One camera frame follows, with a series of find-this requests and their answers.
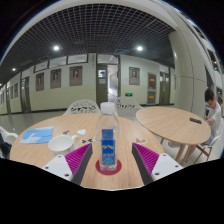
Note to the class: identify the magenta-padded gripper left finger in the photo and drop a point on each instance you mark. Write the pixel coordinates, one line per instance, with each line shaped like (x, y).
(63, 166)

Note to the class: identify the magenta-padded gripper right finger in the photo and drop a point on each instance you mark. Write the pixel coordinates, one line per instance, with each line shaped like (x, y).
(160, 165)

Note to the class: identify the clear water bottle blue label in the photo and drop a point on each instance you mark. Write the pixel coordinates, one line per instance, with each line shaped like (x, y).
(107, 146)

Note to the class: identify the small beige sticker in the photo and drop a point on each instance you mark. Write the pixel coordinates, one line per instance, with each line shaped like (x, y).
(141, 140)

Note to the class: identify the small dark sticker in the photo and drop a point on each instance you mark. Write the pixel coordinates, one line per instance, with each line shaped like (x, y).
(66, 132)

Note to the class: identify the black and white sticker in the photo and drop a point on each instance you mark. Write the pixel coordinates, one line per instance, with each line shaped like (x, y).
(87, 141)

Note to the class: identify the white cloud-shaped sticker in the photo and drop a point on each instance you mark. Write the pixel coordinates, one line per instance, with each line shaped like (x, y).
(81, 132)

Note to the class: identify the light blue paper booklet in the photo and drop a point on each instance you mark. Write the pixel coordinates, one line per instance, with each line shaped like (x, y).
(36, 135)

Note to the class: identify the round wooden table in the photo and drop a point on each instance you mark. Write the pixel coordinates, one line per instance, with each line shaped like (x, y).
(170, 123)

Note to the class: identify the black phone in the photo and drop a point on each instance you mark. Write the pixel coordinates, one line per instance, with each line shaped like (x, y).
(195, 120)

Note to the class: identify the white cutout-back plastic chair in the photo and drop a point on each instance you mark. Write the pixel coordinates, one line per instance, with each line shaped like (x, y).
(81, 107)
(128, 106)

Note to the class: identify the person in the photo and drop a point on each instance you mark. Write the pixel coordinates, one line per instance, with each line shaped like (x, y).
(215, 115)

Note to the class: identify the green exit sign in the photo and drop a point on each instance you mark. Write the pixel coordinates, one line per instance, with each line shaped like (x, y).
(128, 94)

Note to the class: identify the olive green door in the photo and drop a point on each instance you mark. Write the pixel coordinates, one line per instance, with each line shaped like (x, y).
(101, 90)

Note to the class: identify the round ceiling lights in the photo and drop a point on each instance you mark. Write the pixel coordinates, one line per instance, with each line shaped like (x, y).
(56, 48)

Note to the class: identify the framed wall portraits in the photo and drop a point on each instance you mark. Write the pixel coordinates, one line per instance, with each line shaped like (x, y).
(75, 76)

